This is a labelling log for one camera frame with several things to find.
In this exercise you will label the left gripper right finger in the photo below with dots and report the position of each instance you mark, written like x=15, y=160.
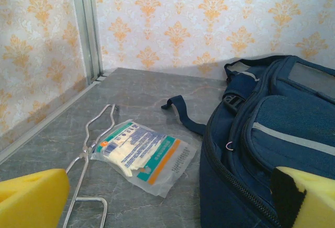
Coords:
x=314, y=201

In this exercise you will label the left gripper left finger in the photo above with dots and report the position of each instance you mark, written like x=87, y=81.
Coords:
x=26, y=199

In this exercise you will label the navy blue student backpack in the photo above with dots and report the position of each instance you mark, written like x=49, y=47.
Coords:
x=261, y=139

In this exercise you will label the clear gauze packet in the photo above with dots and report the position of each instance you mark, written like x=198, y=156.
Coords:
x=146, y=154

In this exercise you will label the aluminium table side rail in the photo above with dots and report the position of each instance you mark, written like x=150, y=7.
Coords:
x=39, y=123

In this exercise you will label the aluminium frame post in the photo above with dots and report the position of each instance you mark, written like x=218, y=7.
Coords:
x=87, y=28

